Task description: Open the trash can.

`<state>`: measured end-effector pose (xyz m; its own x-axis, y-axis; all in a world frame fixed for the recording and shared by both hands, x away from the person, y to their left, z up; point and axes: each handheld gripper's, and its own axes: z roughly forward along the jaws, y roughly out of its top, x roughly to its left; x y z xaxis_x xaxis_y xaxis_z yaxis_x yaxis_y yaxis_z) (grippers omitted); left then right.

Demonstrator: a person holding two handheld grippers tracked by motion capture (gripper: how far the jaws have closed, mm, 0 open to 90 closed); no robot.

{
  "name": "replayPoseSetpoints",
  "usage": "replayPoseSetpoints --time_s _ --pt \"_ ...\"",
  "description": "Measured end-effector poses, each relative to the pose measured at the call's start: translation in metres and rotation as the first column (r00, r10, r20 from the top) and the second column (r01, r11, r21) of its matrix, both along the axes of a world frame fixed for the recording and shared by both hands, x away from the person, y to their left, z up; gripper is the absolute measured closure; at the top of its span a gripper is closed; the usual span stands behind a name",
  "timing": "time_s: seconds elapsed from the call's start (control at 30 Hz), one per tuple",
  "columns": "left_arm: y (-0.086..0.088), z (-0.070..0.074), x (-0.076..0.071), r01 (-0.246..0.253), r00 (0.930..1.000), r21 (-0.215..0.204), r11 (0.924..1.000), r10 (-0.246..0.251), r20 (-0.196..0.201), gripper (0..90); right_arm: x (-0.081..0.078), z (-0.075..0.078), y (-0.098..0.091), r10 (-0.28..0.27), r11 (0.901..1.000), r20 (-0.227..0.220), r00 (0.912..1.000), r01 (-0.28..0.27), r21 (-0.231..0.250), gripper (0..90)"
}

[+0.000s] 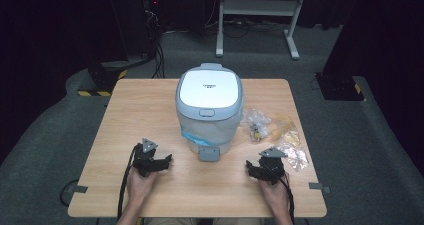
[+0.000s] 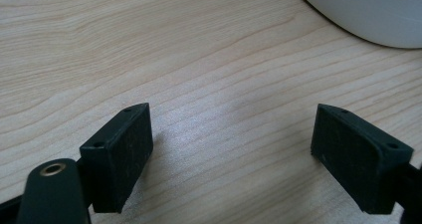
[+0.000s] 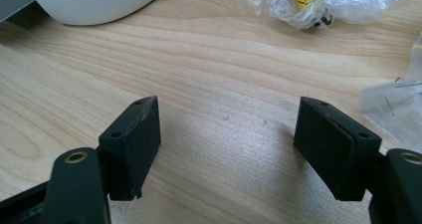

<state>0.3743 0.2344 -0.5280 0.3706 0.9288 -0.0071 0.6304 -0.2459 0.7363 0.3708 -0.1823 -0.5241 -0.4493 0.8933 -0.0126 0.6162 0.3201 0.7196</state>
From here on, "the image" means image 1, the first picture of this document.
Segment black floor cables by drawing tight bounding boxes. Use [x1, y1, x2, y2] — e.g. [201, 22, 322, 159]
[151, 42, 167, 80]

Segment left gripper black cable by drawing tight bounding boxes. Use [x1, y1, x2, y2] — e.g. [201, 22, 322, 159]
[116, 143, 143, 220]

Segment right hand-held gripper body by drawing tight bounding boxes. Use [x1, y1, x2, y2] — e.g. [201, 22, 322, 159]
[258, 146, 289, 186]

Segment white trash bag liner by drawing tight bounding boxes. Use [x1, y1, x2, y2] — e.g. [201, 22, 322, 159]
[176, 112, 243, 148]

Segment white and blue pedal trash can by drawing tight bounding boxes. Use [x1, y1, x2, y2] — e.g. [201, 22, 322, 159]
[175, 62, 245, 163]

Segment person's right hand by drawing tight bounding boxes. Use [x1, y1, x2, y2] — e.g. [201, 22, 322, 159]
[258, 174, 290, 217]

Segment black equipment rack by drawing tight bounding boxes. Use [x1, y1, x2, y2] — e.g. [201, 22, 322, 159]
[139, 0, 163, 59]

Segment white metal stand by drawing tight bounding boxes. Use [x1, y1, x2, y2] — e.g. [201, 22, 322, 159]
[215, 0, 309, 61]

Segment clear plastic wrapper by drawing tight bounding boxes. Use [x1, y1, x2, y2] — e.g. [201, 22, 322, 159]
[240, 108, 273, 143]
[276, 142, 310, 172]

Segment grey table edge bracket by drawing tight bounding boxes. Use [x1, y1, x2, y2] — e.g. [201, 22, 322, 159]
[308, 181, 331, 195]

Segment cable bundle under stand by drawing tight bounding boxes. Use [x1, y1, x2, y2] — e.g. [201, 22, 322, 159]
[203, 15, 288, 39]

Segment black stand base with stripes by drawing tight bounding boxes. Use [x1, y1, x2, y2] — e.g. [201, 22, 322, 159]
[314, 72, 366, 102]
[76, 58, 130, 98]

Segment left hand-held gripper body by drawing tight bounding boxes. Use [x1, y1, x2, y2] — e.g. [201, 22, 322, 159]
[132, 137, 164, 178]

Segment person's left hand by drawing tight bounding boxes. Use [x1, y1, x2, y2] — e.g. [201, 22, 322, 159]
[127, 166, 158, 203]

